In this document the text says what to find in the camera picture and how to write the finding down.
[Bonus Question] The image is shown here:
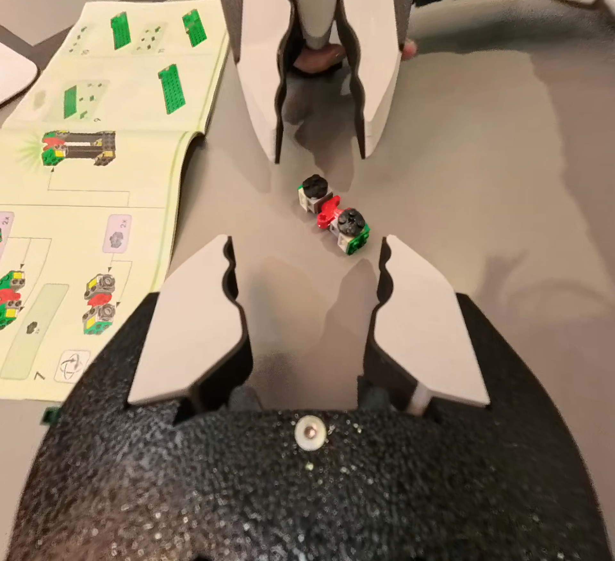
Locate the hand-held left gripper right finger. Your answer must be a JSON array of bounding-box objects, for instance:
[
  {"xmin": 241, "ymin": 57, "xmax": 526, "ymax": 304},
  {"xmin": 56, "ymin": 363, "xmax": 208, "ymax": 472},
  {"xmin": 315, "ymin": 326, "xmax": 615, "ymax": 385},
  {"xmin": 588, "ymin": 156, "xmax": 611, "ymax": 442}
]
[{"xmin": 361, "ymin": 234, "xmax": 492, "ymax": 416}]

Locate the person's right hand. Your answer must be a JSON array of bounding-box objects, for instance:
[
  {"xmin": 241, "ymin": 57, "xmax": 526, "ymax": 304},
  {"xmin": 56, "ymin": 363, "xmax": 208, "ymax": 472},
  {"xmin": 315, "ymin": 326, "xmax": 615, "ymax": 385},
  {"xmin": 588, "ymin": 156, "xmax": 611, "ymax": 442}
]
[{"xmin": 293, "ymin": 39, "xmax": 419, "ymax": 75}]

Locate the toy brick instruction booklet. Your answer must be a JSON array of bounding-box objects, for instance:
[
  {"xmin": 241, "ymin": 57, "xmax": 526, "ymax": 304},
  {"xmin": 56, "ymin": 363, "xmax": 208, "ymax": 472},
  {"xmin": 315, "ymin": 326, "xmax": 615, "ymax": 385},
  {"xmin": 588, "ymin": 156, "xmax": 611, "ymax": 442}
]
[{"xmin": 0, "ymin": 1, "xmax": 230, "ymax": 402}]

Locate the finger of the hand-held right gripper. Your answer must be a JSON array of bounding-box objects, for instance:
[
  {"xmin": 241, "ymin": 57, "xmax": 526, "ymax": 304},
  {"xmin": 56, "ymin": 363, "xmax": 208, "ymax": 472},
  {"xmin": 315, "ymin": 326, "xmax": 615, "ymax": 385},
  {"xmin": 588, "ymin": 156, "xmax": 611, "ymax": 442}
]
[
  {"xmin": 335, "ymin": 0, "xmax": 405, "ymax": 161},
  {"xmin": 238, "ymin": 0, "xmax": 297, "ymax": 165}
]

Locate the white rounded tray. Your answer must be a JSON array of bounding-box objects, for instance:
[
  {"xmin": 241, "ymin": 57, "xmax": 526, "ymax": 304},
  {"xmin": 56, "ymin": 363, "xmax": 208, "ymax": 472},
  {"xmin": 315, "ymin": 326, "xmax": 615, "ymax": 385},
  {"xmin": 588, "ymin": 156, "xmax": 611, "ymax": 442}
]
[{"xmin": 0, "ymin": 42, "xmax": 39, "ymax": 106}]

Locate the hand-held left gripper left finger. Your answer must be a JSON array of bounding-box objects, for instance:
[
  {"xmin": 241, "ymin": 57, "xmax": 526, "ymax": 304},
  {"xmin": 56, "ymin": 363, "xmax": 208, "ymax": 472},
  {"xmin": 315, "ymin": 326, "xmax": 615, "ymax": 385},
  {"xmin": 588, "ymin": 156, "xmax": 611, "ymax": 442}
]
[{"xmin": 126, "ymin": 234, "xmax": 254, "ymax": 412}]

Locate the small toy brick assembly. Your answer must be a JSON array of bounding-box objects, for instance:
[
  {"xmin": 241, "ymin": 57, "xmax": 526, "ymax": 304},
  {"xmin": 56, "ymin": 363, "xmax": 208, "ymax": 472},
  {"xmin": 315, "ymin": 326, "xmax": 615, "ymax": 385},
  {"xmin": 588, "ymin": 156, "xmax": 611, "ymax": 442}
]
[{"xmin": 297, "ymin": 174, "xmax": 372, "ymax": 257}]

